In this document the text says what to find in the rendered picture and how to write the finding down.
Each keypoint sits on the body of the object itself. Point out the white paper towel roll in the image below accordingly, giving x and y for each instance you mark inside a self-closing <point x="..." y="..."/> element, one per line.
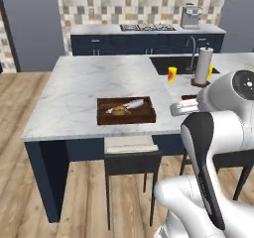
<point x="202" y="66"/>

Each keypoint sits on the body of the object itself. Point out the grey curved tap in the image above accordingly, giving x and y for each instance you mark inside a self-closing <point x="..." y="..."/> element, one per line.
<point x="192" y="50"/>

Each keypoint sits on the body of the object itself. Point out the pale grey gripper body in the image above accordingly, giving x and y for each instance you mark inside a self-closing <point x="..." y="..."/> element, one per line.
<point x="184" y="107"/>

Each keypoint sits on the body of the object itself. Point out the silver coffee machine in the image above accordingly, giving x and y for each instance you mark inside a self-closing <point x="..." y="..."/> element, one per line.
<point x="191" y="16"/>

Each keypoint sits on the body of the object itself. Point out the yellow sponge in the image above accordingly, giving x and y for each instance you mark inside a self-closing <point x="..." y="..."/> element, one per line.
<point x="210" y="71"/>

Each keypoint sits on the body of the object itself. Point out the dark blue kitchen island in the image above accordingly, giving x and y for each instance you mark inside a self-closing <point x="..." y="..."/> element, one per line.
<point x="49" y="169"/>

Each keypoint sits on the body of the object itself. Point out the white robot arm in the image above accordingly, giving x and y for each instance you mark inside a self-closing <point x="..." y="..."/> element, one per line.
<point x="228" y="129"/>

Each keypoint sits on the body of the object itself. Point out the black gas hob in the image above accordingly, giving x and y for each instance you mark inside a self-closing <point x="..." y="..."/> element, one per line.
<point x="147" y="27"/>

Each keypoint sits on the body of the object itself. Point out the black sink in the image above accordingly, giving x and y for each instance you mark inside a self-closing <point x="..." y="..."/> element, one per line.
<point x="165" y="65"/>

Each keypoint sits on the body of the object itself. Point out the dark blue base cupboards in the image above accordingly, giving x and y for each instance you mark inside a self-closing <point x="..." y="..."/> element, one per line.
<point x="132" y="43"/>

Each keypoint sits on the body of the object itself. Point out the dark stool with pale cushion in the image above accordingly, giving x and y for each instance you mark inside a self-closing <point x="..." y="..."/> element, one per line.
<point x="132" y="162"/>

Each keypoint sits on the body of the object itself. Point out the dark red tray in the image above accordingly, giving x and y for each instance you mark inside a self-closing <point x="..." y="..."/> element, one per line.
<point x="188" y="97"/>

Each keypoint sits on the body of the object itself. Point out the brown wooden tray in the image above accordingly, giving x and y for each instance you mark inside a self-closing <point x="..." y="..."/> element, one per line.
<point x="139" y="116"/>

